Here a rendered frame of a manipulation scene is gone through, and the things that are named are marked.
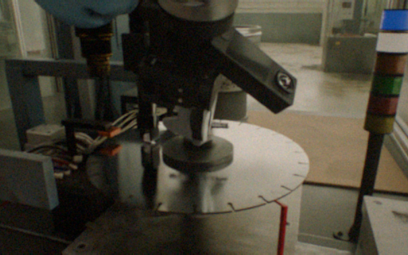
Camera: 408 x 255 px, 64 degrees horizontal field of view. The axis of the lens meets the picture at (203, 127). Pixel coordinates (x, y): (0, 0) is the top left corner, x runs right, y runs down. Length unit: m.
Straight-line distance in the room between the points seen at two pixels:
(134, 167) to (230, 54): 0.22
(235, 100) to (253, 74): 0.87
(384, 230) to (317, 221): 0.28
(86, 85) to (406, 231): 0.97
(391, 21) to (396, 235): 0.30
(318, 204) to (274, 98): 0.48
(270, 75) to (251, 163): 0.16
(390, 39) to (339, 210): 0.39
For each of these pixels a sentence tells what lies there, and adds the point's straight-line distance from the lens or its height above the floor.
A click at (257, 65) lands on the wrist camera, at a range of 0.35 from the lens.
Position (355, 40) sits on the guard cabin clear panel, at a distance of 1.52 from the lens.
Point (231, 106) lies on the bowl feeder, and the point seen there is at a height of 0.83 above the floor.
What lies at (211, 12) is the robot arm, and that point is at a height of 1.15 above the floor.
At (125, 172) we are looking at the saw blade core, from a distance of 0.46.
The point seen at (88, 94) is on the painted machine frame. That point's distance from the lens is 1.16.
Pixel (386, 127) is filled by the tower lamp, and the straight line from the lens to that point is 0.60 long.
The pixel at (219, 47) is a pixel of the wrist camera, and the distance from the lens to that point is 0.33.
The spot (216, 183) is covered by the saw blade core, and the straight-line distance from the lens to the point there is 0.42.
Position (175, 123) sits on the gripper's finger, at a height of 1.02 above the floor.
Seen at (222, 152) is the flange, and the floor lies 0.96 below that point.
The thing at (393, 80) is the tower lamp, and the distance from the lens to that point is 0.58.
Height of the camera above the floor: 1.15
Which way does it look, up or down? 19 degrees down
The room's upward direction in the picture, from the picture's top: straight up
